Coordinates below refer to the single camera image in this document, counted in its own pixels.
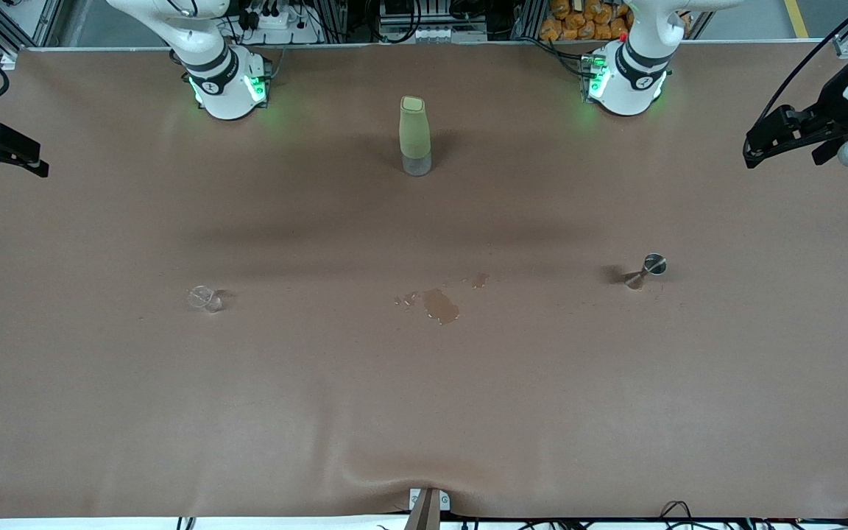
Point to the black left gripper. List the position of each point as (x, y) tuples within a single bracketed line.
[(834, 101)]

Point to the steel double-cone jigger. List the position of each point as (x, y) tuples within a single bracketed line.
[(654, 263)]

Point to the clear glass beaker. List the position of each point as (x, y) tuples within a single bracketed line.
[(199, 297)]

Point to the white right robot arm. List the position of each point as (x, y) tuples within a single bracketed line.
[(225, 88)]

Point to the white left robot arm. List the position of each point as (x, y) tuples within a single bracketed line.
[(634, 81)]

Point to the orange snack bag pile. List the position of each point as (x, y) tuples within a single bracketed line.
[(578, 18)]

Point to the white power strip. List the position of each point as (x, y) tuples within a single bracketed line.
[(277, 18)]

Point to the green sleeved glass bottle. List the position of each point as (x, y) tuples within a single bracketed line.
[(414, 132)]

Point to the spilled liquid puddle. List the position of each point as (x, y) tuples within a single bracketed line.
[(440, 305)]

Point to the brown table mat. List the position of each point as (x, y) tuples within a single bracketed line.
[(424, 405)]

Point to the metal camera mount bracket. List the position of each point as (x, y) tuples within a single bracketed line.
[(428, 511)]

